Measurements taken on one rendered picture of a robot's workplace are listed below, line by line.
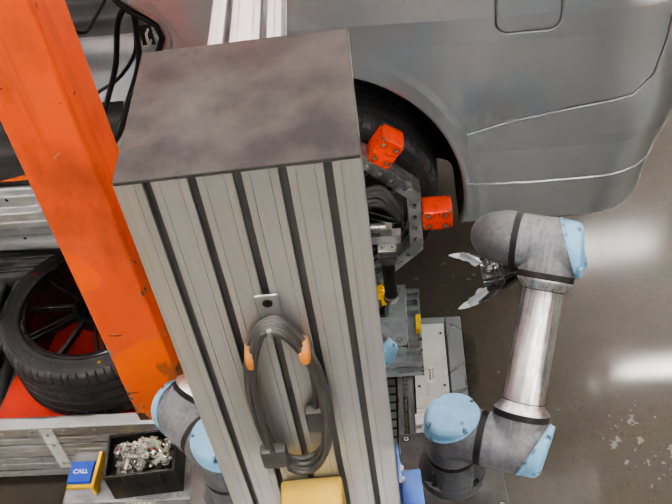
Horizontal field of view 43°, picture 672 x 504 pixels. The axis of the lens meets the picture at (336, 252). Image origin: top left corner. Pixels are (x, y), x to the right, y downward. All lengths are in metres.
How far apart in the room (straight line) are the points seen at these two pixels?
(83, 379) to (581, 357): 1.76
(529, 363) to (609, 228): 2.04
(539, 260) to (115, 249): 0.97
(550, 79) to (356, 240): 1.52
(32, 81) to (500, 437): 1.18
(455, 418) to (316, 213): 1.00
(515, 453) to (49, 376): 1.60
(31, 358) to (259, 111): 2.11
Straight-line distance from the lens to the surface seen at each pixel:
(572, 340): 3.32
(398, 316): 3.08
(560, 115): 2.43
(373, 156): 2.34
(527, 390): 1.79
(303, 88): 0.93
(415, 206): 2.46
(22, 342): 2.99
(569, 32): 2.30
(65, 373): 2.83
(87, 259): 2.11
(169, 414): 1.93
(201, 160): 0.86
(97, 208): 1.98
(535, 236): 1.76
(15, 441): 2.98
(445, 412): 1.81
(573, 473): 2.98
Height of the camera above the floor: 2.53
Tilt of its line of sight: 44 degrees down
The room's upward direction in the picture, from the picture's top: 9 degrees counter-clockwise
